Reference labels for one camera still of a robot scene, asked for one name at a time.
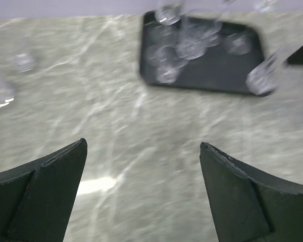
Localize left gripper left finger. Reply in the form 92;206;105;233
0;138;87;241

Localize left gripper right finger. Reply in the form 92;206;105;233
199;142;303;242

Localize small faceted tumbler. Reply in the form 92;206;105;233
245;53;279;96
156;65;180;84
13;53;36;72

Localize champagne flute with dark mark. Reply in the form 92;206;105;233
201;0;223;48

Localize clear glass tumbler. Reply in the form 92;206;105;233
176;8;213;60

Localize faceted tumbler front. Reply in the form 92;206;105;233
0;68;17;111

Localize small stemmed glass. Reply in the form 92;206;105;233
145;1;182;66

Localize black rectangular tray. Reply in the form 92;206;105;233
139;11;272;97

